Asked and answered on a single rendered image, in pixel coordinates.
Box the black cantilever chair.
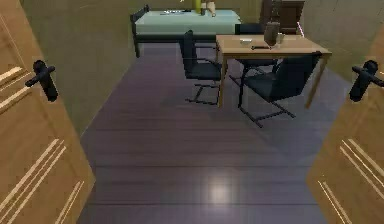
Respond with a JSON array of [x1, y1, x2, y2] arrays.
[[180, 29, 223, 107], [234, 22, 279, 75], [228, 51, 323, 129]]

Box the light wooden table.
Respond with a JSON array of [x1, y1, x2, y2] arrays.
[[215, 33, 333, 110]]

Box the bed with pale blue cover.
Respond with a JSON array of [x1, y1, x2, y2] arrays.
[[129, 4, 242, 59]]

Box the flat grey item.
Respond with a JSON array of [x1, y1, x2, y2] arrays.
[[159, 9, 192, 16]]

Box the dark brown wooden cupboard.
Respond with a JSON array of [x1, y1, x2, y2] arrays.
[[259, 0, 306, 36]]

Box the brown wooden room door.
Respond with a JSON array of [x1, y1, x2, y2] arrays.
[[305, 24, 384, 224], [0, 0, 97, 224]]

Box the black door handle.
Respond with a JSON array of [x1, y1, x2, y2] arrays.
[[24, 59, 60, 103], [348, 59, 384, 103]]

